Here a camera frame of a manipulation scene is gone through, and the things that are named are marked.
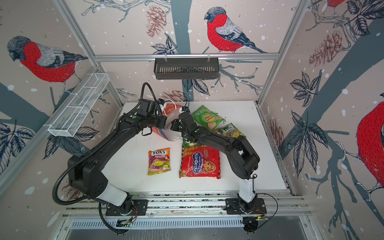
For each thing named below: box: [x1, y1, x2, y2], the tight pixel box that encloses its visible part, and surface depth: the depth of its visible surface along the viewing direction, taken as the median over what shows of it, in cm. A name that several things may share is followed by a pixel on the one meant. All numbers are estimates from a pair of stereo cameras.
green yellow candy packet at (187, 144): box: [182, 138, 198, 147], surface depth 96 cm
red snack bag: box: [179, 145, 221, 179], surface depth 85 cm
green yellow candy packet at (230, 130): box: [213, 123, 247, 138], surface depth 102 cm
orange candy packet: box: [147, 147, 171, 176], surface depth 89 cm
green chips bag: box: [192, 105, 224, 131], surface depth 108 cm
